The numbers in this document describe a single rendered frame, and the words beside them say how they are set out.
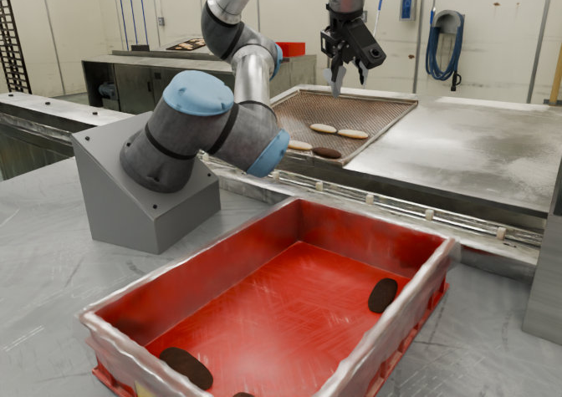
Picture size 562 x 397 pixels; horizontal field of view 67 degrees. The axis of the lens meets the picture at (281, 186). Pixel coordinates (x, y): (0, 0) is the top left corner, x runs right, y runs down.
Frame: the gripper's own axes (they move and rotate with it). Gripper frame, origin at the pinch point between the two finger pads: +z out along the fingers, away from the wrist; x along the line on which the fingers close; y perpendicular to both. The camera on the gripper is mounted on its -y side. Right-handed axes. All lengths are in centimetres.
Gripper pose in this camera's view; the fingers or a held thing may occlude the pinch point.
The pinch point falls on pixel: (350, 89)
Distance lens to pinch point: 108.8
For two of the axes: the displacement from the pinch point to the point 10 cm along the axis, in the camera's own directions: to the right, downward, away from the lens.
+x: -8.3, 4.6, -3.0
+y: -5.4, -5.9, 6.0
